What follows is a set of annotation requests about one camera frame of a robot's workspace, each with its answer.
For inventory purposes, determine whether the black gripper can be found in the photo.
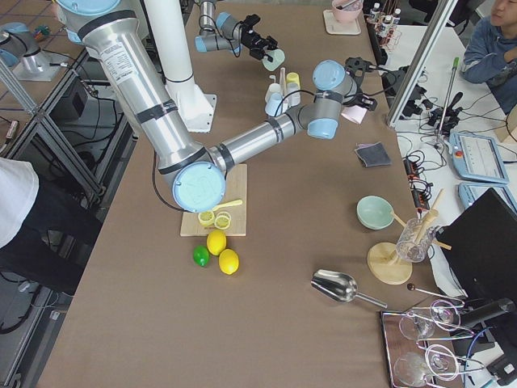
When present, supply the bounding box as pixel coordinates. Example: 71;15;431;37
240;14;278;61
343;57;377;112

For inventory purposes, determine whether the green plastic cup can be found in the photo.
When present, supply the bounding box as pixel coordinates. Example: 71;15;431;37
262;48;285;72

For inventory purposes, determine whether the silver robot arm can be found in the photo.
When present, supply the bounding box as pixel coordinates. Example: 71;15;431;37
195;1;285;71
58;1;376;213

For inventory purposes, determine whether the yellow plastic cup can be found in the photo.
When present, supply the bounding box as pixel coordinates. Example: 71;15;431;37
286;72;301;88

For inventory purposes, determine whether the grey plastic cup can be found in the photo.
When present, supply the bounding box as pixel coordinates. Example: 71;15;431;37
265;82;282;102

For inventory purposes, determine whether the white plastic cup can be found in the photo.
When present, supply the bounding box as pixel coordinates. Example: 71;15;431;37
287;82;301;108

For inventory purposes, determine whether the light blue plastic cup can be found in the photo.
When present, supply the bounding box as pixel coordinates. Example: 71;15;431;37
265;92;284;117

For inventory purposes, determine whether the glass cup on stand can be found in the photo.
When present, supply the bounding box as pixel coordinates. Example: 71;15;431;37
396;218;437;263

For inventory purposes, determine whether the grey folded cloth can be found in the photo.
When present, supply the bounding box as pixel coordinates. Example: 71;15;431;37
355;142;392;168

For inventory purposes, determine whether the cream plastic tray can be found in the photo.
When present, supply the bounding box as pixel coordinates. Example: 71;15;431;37
323;10;361;36

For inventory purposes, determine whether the tea bottle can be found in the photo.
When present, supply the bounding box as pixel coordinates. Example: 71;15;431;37
369;2;381;24
380;15;393;36
392;8;401;28

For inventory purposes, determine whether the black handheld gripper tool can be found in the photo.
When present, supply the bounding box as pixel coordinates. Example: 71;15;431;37
427;92;463;136

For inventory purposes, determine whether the pink bowl with ice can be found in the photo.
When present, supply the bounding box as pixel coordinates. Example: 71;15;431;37
331;0;363;23

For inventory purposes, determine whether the reacher grabber tool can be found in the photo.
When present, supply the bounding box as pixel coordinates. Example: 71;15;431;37
433;57;460;146

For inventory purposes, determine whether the green ceramic bowl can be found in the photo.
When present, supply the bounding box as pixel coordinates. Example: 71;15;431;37
356;196;394;230

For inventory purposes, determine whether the blue teach pendant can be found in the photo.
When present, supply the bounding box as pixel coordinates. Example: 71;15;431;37
449;132;510;184
457;182;516;212

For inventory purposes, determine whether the person in blue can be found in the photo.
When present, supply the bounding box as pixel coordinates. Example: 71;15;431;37
461;1;516;114

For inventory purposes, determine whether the wooden cutting board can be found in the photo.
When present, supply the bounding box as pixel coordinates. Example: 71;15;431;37
179;163;248;237

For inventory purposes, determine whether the wooden mug tree stand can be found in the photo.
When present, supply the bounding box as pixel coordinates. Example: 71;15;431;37
367;189;452;285

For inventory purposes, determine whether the black monitor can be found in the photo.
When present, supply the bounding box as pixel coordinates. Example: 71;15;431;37
437;188;516;301

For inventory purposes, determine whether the lemon slice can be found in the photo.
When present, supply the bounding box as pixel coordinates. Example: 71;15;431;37
197;210;216;226
213;212;232;230

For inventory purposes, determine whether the silver metal scoop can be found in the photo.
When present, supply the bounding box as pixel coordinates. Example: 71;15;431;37
311;269;388;309

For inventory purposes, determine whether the yellow lemon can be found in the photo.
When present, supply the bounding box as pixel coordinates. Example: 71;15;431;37
218;248;240;275
206;230;227;256

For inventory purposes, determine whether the green lime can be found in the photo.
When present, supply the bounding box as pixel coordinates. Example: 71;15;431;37
192;245;210;267

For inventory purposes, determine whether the black tray with glasses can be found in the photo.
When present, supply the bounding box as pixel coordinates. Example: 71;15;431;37
379;298;517;388

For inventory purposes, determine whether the person in white shirt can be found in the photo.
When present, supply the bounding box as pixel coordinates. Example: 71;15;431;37
1;158;102;295

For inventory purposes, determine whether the white wire cup rack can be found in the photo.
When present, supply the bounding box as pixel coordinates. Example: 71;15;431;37
269;68;290;113

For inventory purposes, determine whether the aluminium frame post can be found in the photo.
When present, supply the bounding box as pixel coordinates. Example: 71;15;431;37
386;0;457;129

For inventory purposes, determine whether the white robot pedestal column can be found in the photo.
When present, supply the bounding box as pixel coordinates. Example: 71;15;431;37
145;0;216;133

